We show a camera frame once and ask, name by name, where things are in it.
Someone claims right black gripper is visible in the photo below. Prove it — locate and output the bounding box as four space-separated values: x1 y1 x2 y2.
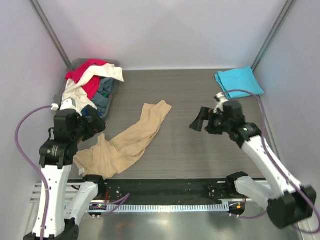
189 107 231 136

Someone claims beige t shirt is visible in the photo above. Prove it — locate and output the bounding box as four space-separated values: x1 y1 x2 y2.
73 100 172 180

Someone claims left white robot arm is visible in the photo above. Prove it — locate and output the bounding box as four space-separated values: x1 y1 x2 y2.
24 106 106 240

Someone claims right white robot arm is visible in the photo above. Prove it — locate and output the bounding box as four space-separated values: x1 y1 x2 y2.
189 103 317 229

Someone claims dark blue t shirt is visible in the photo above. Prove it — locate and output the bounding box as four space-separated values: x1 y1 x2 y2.
81 105 98 119

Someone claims grey blue t shirt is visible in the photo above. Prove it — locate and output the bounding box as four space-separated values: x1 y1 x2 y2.
91 77 117 114

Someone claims red t shirt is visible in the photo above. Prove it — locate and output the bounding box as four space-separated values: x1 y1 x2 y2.
65 59 108 100

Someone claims cream white t shirt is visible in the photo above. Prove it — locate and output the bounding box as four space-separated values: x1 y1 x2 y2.
61 63 124 114

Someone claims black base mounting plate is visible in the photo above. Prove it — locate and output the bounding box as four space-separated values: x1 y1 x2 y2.
104 178 245 205

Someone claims folded cyan t shirt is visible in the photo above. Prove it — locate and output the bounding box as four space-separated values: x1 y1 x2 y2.
214 66 265 100

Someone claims grey plastic bin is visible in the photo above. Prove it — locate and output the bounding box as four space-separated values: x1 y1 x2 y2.
53 58 119 120

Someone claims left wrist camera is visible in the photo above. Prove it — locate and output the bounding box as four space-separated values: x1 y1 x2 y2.
53 109 80 141

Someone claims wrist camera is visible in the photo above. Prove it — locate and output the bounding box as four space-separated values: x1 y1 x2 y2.
223 100 245 122
53 109 80 141

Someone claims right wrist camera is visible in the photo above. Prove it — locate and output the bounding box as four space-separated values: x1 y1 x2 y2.
223 100 245 122

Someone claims left aluminium frame post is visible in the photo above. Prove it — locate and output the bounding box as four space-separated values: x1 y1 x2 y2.
29 0 71 67

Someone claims aluminium frame post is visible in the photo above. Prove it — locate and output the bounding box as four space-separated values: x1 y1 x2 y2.
29 0 71 67
251 0 297 72

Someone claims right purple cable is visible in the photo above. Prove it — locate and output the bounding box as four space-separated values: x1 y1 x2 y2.
222 89 318 235

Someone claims aluminium front rail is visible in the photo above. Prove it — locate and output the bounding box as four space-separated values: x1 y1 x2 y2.
29 180 273 204

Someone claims slotted cable duct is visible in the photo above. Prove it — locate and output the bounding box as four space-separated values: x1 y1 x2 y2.
86 202 230 214

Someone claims right aluminium frame post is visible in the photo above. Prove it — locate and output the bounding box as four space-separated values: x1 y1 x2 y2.
251 0 297 72

